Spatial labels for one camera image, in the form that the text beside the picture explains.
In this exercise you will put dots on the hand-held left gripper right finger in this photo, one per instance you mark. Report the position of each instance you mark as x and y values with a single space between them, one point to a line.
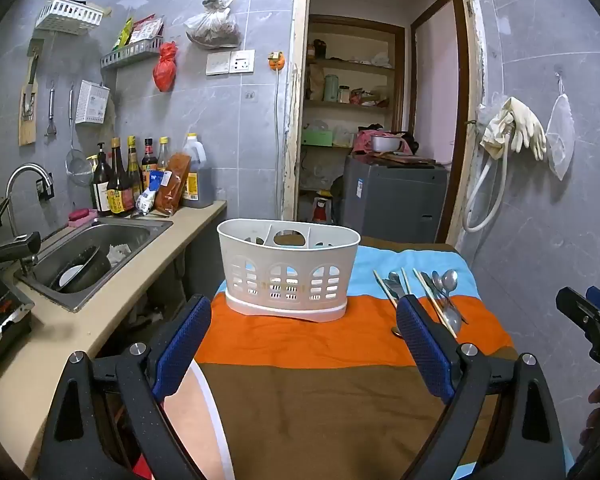
425 355

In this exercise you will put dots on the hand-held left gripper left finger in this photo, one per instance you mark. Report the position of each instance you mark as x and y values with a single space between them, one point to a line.
180 345

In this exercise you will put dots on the wooden chopstick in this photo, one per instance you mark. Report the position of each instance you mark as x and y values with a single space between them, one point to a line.
384 287
406 280
447 327

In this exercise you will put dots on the white plastic utensil caddy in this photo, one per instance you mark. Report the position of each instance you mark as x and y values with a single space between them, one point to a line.
285 270

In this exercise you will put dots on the pair of bamboo chopsticks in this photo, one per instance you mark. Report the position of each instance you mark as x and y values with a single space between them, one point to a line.
426 292

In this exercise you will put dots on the striped table cloth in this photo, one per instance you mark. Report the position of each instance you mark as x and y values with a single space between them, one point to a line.
330 385

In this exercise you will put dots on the black pan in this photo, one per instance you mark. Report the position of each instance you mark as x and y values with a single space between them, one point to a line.
92 267

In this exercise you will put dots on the steel sink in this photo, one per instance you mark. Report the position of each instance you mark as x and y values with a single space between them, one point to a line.
130 235

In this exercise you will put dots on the beige kitchen counter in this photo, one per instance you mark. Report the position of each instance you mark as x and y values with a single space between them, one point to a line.
55 360

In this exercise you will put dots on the white plate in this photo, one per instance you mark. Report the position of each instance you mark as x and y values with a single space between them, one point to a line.
72 277

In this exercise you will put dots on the grey washing machine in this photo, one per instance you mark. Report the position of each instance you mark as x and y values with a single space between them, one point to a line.
395 200

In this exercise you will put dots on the blue white packet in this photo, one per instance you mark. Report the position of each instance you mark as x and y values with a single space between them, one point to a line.
152 187

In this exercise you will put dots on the brown snack packet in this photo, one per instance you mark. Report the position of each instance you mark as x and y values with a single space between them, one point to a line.
172 185

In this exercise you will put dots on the pink sponge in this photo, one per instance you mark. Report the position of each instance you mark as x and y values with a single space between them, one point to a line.
82 216

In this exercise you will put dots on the white mesh bag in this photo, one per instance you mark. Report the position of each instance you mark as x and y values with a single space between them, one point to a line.
560 140

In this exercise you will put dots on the large oil jug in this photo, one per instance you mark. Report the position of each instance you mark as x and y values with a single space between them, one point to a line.
200 180

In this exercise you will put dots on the dark sauce bottle red label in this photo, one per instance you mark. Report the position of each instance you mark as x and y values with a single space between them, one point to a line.
119 185

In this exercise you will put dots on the red white bottle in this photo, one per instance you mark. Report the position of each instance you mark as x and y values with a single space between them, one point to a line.
321 210

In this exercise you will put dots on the yellow cap sauce bottle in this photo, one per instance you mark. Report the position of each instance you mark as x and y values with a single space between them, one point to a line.
133 170

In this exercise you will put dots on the black cooktop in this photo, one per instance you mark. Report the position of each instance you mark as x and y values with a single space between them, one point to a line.
0 320

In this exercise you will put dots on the red cap sauce bottle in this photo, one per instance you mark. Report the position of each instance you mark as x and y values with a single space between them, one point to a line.
149 157

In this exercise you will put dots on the clear yellow cap bottle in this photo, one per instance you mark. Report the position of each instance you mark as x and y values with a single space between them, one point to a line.
163 155

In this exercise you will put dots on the cream rubber gloves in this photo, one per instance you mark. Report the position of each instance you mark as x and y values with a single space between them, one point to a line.
522 125

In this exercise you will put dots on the wooden cutting board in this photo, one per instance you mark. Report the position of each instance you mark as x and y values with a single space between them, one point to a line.
410 160

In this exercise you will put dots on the metal strainer ladle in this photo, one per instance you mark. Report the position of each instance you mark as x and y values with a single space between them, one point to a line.
78 165

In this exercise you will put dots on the metal pot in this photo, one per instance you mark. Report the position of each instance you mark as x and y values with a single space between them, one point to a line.
386 143

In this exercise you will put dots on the pink cloth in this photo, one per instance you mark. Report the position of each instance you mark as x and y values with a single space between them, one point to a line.
362 142

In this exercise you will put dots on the metal faucet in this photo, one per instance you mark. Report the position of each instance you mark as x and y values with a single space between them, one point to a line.
25 172

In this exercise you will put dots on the green box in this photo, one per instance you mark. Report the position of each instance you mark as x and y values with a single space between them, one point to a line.
317 138

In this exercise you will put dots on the white hanging plastic holder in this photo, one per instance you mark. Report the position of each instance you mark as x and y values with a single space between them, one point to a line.
92 102

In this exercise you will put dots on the wooden shelf unit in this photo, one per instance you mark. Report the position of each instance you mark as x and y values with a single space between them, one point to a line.
350 105

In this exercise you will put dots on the metal peeler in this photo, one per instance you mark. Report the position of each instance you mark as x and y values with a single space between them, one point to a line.
51 110

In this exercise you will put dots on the glass jar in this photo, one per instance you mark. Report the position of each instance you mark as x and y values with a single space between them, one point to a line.
344 95

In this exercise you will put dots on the red plastic bag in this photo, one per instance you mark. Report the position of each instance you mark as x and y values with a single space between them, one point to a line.
164 67

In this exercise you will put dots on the wooden hanging knife board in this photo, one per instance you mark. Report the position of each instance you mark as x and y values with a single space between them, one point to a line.
28 110

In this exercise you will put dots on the green thermos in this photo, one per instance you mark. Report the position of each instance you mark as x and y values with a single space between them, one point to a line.
331 89

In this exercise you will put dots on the brown paper bag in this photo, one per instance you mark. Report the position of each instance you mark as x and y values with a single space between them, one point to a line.
316 82

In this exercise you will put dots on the orange plug adapter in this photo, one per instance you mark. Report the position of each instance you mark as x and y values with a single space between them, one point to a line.
276 61

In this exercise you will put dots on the yellow green snack packet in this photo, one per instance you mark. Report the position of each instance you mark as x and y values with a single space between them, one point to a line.
125 32

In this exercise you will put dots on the red white snack packet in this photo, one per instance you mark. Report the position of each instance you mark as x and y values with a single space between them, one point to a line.
146 29

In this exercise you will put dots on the dark jar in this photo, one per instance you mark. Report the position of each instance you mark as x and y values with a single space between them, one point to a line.
319 49

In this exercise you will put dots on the white plastic bag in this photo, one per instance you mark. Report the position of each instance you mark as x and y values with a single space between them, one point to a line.
212 22

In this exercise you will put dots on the black wall socket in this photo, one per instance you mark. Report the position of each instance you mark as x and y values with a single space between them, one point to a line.
45 187

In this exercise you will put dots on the metal wall hook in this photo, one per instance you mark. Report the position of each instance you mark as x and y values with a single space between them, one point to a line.
559 82

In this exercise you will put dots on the wooden door frame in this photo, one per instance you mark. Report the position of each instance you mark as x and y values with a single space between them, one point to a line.
294 110

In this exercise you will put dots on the white wall switch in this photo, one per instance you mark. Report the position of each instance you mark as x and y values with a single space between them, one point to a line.
218 63

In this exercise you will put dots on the white wall socket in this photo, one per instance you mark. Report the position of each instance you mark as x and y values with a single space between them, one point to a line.
242 61

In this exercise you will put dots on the metal wall shelf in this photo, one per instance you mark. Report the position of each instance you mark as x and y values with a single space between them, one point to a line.
130 55

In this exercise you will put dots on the white wall basket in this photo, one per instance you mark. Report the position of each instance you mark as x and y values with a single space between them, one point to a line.
70 14

